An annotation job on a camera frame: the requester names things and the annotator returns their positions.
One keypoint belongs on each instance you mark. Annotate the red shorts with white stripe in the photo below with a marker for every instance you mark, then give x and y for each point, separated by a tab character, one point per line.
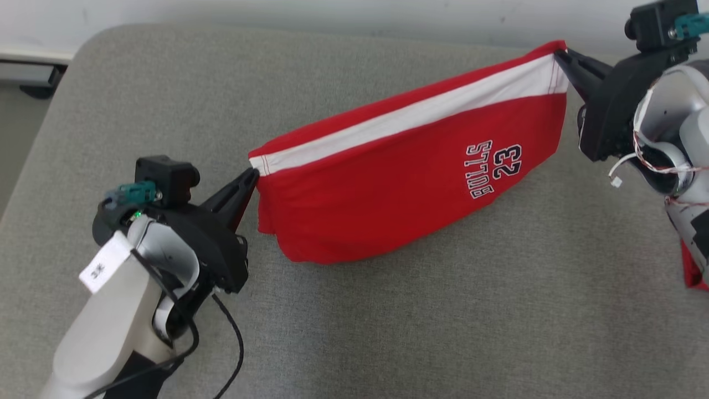
388	188

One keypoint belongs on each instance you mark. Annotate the teal left camera connector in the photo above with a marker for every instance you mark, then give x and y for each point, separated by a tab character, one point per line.
133	194

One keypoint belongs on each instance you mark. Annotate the red Bulls 23 jersey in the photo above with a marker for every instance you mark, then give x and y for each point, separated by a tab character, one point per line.
695	271

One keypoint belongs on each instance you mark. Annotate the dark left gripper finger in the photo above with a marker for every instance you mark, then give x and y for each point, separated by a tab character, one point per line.
232	191
241	210

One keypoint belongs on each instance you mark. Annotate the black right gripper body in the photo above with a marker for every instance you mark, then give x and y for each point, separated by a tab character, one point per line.
606	116

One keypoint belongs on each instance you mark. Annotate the teal right camera connector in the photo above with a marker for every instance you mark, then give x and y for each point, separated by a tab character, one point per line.
692	23

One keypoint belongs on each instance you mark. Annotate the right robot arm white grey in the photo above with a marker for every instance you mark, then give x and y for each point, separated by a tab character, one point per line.
692	127

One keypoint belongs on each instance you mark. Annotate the grey fabric mat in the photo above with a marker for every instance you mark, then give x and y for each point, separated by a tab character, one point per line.
388	321

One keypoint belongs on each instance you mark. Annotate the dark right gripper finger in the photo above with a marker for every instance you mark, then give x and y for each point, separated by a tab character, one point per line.
592	65
581	80

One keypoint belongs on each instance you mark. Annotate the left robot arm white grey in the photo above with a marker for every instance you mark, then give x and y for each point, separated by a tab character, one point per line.
111	332

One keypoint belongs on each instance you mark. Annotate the grey bar with black foot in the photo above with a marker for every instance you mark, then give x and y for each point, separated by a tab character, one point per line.
27	72

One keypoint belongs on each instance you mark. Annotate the teal camera connector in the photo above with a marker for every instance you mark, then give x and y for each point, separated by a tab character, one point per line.
692	23
133	194

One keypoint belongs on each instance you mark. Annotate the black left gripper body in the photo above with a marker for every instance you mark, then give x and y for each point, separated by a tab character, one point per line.
216	249

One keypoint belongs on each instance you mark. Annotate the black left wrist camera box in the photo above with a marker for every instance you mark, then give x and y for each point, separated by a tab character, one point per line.
166	180

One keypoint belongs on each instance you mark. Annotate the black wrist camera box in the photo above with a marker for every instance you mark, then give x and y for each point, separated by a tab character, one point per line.
166	180
653	25

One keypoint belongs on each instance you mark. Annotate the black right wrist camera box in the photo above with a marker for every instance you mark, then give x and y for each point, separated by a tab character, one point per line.
653	25

